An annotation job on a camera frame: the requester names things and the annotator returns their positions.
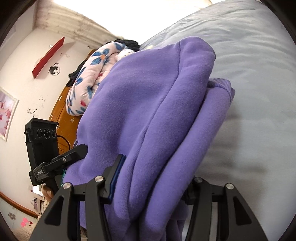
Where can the pink heart wall sticker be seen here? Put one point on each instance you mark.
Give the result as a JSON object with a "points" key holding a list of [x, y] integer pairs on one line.
{"points": [[25, 223]]}

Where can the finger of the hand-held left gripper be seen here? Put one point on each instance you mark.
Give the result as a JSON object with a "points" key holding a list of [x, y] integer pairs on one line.
{"points": [[71, 155]]}

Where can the orange wooden headboard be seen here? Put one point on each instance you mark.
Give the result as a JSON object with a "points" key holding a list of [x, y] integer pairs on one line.
{"points": [[62, 115]]}

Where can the pink framed wall picture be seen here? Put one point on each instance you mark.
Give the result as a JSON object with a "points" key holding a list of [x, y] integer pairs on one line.
{"points": [[7, 113]]}

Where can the purple zip hoodie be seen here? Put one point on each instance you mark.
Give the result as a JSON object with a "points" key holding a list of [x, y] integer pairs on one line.
{"points": [[150, 104]]}

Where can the pink floral quilt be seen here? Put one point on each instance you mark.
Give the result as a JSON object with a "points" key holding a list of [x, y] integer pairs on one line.
{"points": [[92, 69]]}

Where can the white and pink plush toy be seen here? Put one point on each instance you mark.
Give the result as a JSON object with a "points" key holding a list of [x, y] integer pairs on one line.
{"points": [[126, 53]]}

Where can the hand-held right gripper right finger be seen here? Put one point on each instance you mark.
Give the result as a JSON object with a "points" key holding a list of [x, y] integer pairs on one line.
{"points": [[198, 192]]}

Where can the cream floral curtain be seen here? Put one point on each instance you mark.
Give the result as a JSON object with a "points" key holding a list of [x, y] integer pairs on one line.
{"points": [[69, 18]]}

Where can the black and white wall sticker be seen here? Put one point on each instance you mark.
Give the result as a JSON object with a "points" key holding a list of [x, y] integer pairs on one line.
{"points": [[54, 69]]}

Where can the grey-blue fleece blanket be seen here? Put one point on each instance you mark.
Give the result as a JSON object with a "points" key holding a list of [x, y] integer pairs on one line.
{"points": [[254, 92]]}

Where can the person's left hand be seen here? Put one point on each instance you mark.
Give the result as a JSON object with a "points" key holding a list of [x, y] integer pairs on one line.
{"points": [[48, 192]]}

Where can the person's left forearm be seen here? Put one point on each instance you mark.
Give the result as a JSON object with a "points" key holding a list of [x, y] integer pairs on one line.
{"points": [[47, 204]]}

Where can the grey flower wall sticker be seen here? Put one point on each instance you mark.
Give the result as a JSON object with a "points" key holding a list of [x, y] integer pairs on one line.
{"points": [[11, 215]]}

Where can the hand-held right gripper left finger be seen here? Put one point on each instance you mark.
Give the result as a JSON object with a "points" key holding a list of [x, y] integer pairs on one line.
{"points": [[117, 177]]}

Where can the red wall shelf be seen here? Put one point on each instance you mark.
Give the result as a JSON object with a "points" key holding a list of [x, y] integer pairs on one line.
{"points": [[46, 60]]}

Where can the dark cloth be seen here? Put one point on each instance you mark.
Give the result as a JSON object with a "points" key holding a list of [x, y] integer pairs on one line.
{"points": [[75, 73]]}

